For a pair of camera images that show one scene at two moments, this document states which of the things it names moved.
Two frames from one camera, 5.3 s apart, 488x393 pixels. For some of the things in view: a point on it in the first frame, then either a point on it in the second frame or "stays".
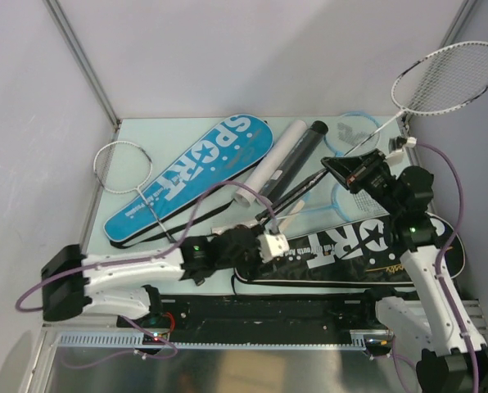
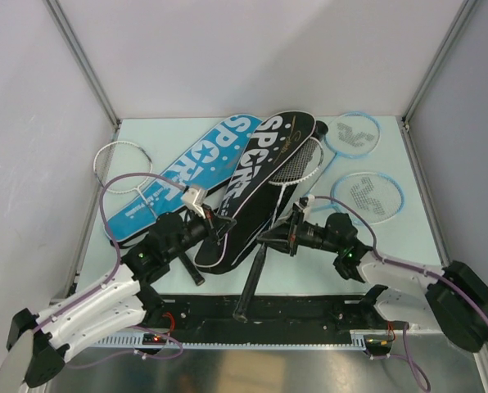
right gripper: [357, 168] -> [282, 237]
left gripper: [253, 269] -> [223, 229]
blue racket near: [351, 206] stays
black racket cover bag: [364, 254] -> [252, 204]
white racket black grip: [125, 168] stays
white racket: [440, 81] -> [300, 164]
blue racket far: [347, 134] stays
